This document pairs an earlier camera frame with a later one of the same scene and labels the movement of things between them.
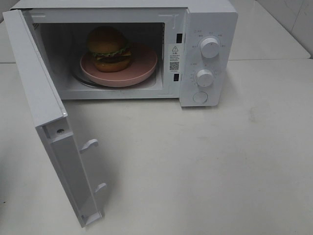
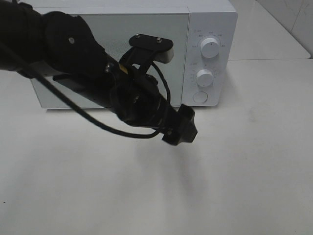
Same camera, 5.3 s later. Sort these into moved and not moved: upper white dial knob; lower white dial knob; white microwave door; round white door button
Moved: white microwave door
Not moved: round white door button; upper white dial knob; lower white dial knob
